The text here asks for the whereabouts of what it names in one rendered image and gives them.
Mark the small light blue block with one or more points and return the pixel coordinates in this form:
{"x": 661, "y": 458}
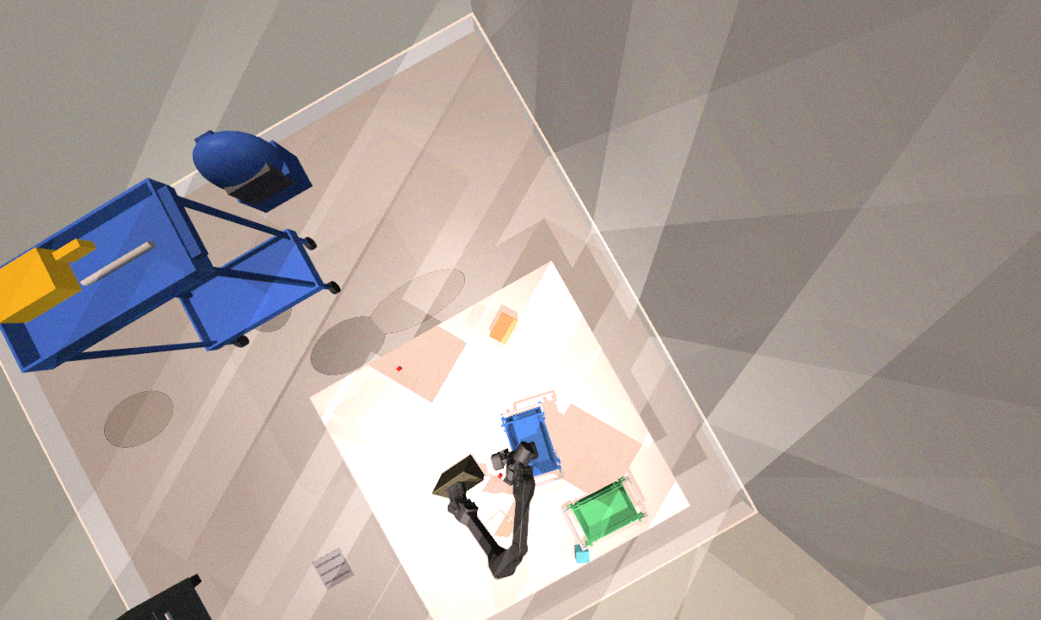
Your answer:
{"x": 581, "y": 556}

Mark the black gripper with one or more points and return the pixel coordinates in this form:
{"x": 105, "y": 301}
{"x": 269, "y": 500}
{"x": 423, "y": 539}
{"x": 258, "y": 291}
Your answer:
{"x": 500, "y": 459}

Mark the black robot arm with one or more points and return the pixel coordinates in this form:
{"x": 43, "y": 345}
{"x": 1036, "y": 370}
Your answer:
{"x": 518, "y": 474}

